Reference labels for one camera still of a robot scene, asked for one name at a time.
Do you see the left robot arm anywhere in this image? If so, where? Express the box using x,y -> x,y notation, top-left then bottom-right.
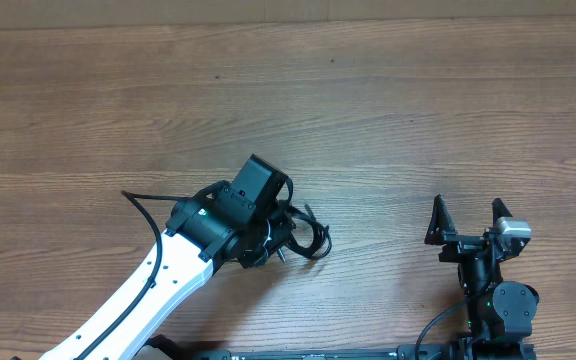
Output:
41,182 -> 289,360

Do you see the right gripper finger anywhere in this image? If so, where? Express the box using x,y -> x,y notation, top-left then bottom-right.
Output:
491,198 -> 512,224
424,194 -> 456,246

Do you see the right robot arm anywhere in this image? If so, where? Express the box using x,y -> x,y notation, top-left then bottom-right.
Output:
414,195 -> 539,359

